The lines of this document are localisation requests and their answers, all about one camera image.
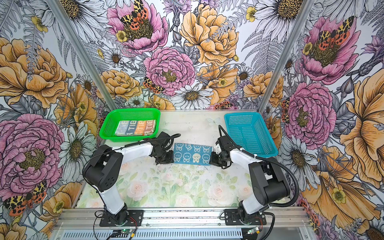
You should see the blue white patterned towel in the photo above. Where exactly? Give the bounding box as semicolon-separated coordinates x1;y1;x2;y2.
173;143;214;166

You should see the cream orange patterned towel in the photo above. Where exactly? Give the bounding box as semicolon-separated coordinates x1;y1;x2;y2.
115;120;157;136

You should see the teal plastic basket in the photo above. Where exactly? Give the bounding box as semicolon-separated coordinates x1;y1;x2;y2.
225;112;278;158

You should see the green plastic basket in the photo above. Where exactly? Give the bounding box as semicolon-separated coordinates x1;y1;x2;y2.
99;108;161;143

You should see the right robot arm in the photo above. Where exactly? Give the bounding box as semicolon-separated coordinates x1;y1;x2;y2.
210;136;291;224

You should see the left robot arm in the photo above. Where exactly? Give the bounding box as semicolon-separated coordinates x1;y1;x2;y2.
83;132;181;226

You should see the white vented strip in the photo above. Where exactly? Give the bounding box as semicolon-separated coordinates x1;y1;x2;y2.
57;228;243;240

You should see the green circuit board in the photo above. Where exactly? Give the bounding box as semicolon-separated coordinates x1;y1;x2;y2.
113;229;134;236

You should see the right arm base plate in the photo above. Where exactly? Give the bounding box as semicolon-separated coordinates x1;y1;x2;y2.
224;209;267;226

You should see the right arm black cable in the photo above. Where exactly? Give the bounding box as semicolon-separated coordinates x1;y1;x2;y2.
218;125;300;240

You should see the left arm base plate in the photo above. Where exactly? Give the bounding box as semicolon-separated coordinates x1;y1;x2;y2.
99;209;144;227

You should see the aluminium front rail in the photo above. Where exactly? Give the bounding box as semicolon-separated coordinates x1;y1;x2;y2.
55;207;310;230

